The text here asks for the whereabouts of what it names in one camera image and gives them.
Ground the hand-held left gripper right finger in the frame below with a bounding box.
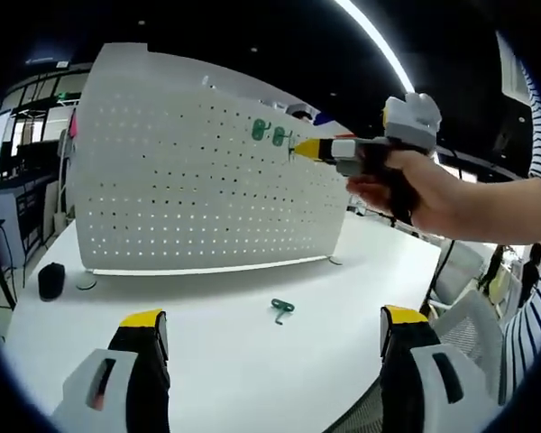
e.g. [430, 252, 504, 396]
[380, 304, 501, 433]

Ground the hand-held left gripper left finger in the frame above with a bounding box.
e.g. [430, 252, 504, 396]
[49, 309, 170, 433]

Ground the white perforated mounting plate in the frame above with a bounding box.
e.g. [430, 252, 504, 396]
[67, 42, 351, 290]

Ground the person's right hand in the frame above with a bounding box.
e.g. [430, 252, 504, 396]
[345, 147, 450, 232]

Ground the ceiling light strip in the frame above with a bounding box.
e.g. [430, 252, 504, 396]
[335, 0, 416, 91]

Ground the black round speaker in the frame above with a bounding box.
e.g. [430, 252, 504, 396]
[37, 263, 67, 302]

